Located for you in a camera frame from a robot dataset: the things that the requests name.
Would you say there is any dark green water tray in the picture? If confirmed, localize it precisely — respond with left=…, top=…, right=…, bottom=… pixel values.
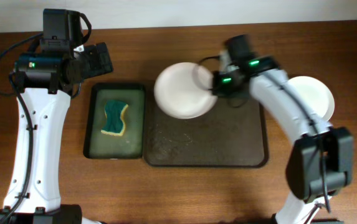
left=83, top=83, right=146, bottom=159

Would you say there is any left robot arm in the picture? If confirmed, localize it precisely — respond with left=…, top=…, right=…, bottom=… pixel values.
left=0, top=42, right=113, bottom=223

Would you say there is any cream white plate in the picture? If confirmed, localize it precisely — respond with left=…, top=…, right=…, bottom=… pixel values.
left=154, top=62, right=217, bottom=119

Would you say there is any green and yellow sponge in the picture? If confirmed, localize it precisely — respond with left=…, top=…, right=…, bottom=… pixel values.
left=101, top=100, right=128, bottom=136

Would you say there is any brown serving tray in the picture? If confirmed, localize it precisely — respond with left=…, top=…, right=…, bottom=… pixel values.
left=143, top=89, right=269, bottom=168

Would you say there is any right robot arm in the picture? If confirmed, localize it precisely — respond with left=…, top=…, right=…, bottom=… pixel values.
left=213, top=54, right=354, bottom=223

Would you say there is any white plate with yellow stain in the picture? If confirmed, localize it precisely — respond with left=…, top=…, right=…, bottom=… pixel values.
left=288, top=76, right=335, bottom=121

